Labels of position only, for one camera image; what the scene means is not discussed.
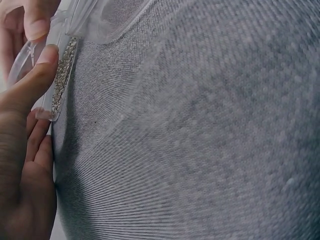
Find person's left hand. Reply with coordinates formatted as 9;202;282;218
0;45;59;240

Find person's right hand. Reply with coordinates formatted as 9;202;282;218
0;0;62;82

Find clear glasses with rhinestone temple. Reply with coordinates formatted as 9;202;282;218
6;0;153;123

